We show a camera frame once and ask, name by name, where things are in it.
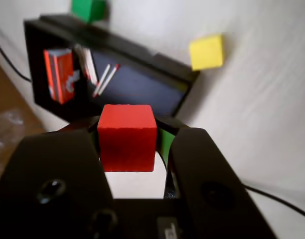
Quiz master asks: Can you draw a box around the yellow wooden cube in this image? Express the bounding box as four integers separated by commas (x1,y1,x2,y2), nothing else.
188,34,225,72

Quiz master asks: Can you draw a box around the black cardboard box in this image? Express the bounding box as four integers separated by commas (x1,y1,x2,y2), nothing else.
23,19,193,122

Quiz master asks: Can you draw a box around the red wooden cube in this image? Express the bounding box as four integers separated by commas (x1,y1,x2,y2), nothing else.
97,104,158,173

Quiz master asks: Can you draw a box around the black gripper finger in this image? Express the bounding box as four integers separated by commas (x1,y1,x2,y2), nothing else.
154,116,278,239
0,116,118,239

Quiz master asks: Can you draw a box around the green wooden cube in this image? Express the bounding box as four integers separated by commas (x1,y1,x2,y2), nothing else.
71,0,107,23

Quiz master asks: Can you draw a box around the black open box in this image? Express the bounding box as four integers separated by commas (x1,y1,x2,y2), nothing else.
39,14,201,83

